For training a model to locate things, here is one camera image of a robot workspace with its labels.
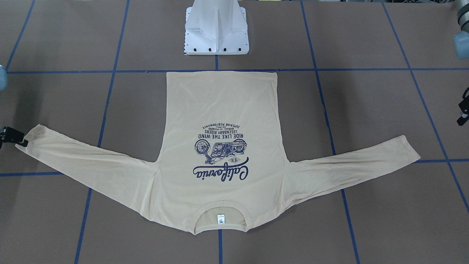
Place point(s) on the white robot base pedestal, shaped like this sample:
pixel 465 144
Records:
pixel 216 27

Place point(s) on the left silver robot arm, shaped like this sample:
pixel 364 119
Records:
pixel 461 39

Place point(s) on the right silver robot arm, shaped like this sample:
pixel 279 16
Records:
pixel 3 80

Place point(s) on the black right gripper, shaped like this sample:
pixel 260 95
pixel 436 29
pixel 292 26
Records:
pixel 10 134

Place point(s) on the beige long-sleeve graphic shirt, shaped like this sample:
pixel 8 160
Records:
pixel 222 164

